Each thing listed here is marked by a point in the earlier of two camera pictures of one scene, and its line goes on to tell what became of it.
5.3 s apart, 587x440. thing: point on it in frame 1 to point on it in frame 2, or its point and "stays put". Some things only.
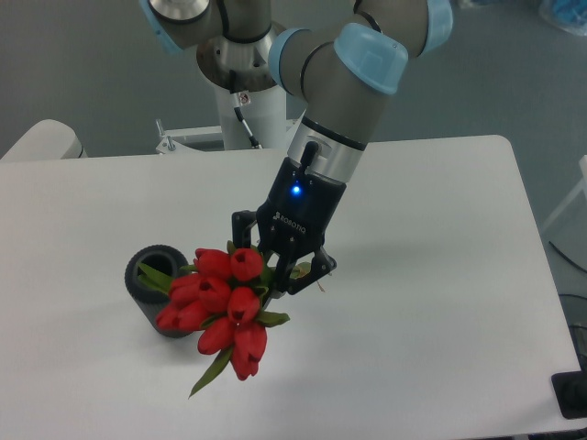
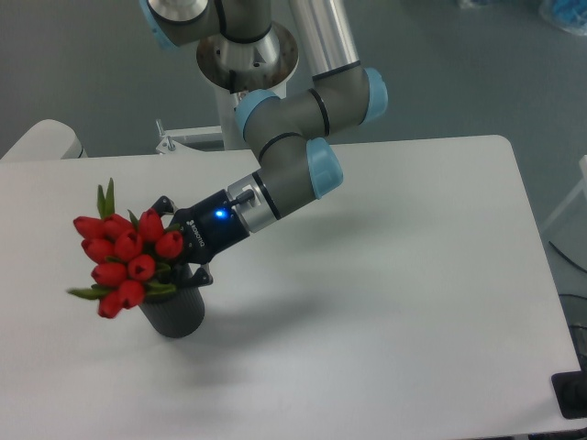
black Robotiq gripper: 292,223 to 208,226
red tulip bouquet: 223,294 to 131,259
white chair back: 48,139 stays put
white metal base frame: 170,142 stays put
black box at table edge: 570,393 stays put
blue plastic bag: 571,15 stays put
